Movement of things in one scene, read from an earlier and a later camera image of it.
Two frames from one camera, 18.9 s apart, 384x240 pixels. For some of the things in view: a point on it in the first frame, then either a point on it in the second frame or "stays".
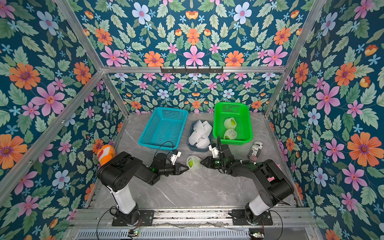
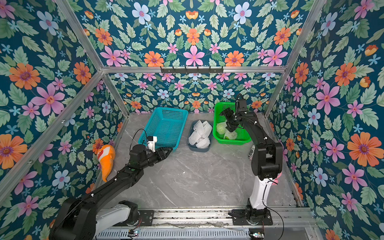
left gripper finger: (183, 169) -> (164, 152)
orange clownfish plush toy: (106, 153) stays
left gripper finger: (183, 168) -> (166, 149)
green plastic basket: (232, 122) stays
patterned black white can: (255, 150) stays
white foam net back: (197, 166) -> (221, 127)
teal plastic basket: (165, 128) stays
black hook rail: (192, 70) stays
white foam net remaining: (200, 137) stays
